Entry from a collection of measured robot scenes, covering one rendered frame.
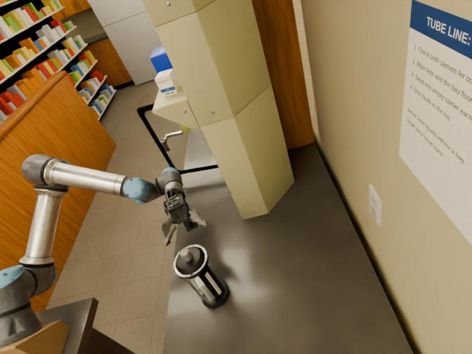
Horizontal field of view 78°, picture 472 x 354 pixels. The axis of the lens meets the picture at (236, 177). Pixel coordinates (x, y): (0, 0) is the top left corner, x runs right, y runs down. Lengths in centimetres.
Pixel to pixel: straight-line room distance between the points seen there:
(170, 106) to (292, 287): 68
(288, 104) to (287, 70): 15
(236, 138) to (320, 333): 63
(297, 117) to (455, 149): 97
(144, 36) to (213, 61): 520
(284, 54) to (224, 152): 49
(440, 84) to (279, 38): 83
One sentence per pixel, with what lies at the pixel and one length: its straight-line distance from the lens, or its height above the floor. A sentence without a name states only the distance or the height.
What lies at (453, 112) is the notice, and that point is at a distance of 46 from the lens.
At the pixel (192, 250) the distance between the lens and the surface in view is 89.
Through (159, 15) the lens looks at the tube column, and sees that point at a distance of 81.
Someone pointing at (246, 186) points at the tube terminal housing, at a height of 112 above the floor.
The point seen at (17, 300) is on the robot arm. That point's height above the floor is 116.
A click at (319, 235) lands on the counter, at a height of 94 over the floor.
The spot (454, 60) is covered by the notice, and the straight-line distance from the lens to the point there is 44.
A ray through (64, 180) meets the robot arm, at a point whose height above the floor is 137.
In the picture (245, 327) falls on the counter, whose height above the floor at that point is 94.
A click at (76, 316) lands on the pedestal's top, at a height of 94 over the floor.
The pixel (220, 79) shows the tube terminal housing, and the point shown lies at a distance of 85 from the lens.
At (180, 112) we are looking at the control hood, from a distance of 90.
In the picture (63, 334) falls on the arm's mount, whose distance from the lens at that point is 134.
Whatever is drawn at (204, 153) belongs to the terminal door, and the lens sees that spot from 138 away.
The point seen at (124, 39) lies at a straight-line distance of 611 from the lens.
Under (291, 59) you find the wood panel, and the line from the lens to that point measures 126.
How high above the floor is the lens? 185
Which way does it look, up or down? 40 degrees down
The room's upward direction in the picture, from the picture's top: 23 degrees counter-clockwise
